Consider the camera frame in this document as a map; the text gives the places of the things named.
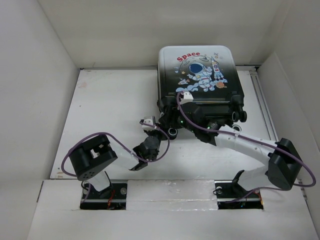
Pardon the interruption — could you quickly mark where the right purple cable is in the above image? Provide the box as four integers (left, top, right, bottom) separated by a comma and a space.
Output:
176, 92, 316, 204

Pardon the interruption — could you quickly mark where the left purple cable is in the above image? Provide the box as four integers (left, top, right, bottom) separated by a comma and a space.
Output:
61, 122, 171, 203

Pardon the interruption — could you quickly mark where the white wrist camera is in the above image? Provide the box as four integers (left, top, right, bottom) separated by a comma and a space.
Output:
139, 116, 156, 131
177, 91, 194, 105

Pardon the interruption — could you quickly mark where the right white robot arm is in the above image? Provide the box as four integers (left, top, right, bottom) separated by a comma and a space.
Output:
178, 103, 303, 197

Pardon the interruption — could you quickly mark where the black space-print suitcase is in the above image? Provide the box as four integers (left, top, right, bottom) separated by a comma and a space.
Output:
157, 45, 248, 127

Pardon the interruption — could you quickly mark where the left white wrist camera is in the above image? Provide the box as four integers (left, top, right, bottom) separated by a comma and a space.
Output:
139, 116, 156, 131

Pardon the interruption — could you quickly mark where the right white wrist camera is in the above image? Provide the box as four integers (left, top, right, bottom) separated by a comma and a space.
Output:
177, 91, 194, 105

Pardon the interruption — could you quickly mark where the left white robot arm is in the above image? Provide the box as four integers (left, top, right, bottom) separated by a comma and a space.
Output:
65, 116, 178, 199

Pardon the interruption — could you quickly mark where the purple cable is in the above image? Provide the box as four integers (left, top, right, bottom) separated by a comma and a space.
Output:
176, 92, 316, 204
61, 122, 171, 203

